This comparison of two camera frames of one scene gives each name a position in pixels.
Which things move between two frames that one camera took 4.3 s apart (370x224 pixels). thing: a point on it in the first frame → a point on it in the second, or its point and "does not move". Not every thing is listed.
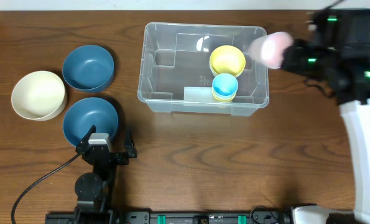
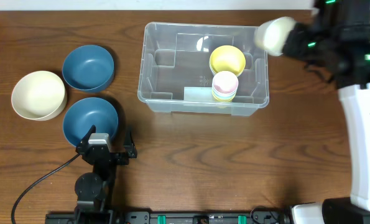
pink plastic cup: [268, 48] → [225, 83]
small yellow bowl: [227, 59] does not move
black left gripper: [121, 160] does not move
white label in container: [198, 94] does not move
